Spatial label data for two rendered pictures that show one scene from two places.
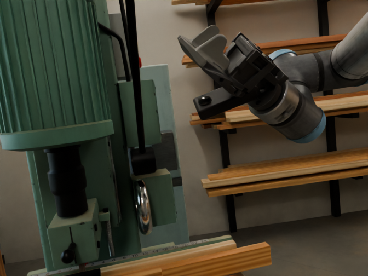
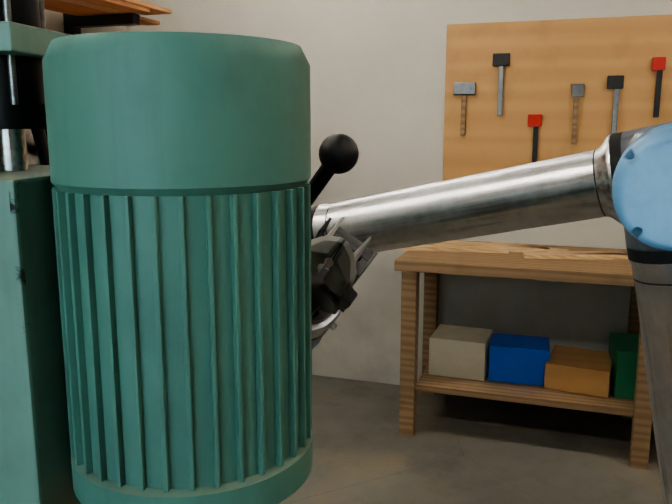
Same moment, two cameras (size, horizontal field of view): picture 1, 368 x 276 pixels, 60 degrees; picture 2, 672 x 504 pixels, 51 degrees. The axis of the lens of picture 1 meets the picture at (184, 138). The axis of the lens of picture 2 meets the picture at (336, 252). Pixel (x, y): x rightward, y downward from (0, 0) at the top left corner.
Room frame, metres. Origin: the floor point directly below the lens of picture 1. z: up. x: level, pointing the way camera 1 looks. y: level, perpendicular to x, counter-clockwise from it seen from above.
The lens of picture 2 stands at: (0.25, 0.62, 1.45)
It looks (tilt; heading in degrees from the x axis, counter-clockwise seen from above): 10 degrees down; 293
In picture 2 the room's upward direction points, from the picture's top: straight up
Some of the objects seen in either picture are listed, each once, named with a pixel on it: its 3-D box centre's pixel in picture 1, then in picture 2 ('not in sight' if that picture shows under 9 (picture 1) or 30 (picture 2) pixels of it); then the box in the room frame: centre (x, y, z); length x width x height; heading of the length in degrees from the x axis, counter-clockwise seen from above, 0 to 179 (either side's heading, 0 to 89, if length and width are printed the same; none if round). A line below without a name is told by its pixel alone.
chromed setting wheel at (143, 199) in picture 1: (142, 206); not in sight; (0.69, 0.11, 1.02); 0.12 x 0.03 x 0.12; 11
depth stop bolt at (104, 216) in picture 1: (106, 232); not in sight; (0.60, 0.17, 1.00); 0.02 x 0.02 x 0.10; 11
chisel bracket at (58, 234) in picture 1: (79, 233); not in sight; (0.56, 0.21, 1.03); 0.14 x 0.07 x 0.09; 11
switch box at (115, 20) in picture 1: (124, 48); not in sight; (0.88, 0.13, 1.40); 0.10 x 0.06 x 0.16; 11
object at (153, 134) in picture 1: (139, 113); not in sight; (0.78, 0.10, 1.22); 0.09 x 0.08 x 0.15; 11
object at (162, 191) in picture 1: (154, 197); not in sight; (0.75, 0.09, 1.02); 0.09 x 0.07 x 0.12; 101
